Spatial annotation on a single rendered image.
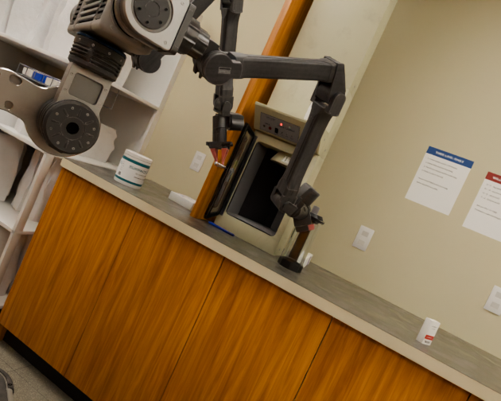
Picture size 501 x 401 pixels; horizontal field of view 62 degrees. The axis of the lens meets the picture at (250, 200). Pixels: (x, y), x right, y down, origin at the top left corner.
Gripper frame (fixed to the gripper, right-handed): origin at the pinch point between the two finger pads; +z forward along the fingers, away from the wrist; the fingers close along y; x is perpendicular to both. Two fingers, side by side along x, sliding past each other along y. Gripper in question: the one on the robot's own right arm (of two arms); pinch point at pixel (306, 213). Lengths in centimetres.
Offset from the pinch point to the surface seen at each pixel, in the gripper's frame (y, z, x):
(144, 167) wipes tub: 35, -1, 70
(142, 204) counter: 14, -16, 63
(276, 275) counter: -21.5, -16.0, 10.7
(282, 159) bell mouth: 27.6, 15.9, 10.1
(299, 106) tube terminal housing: 49, 14, -2
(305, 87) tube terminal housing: 56, 14, -6
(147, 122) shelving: 82, 56, 103
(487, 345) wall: -65, 57, -57
